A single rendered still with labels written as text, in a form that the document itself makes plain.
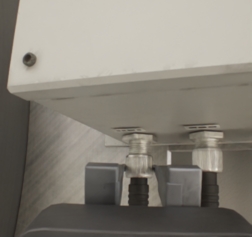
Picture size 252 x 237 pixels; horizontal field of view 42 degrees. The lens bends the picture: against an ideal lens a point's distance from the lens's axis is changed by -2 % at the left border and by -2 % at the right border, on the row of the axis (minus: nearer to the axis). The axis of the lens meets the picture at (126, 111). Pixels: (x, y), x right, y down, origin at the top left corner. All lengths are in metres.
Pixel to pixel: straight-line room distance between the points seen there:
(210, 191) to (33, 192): 0.13
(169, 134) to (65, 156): 0.09
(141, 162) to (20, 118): 0.11
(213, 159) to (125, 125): 0.05
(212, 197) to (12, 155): 0.14
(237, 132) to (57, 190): 0.13
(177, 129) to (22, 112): 0.13
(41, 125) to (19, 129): 0.02
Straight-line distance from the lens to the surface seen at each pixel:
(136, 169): 0.17
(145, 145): 0.18
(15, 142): 0.25
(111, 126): 0.16
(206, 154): 0.17
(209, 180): 0.17
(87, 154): 0.23
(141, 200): 0.18
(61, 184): 0.24
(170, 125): 0.16
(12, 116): 0.25
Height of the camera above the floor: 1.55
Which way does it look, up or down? 4 degrees down
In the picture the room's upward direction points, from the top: 46 degrees clockwise
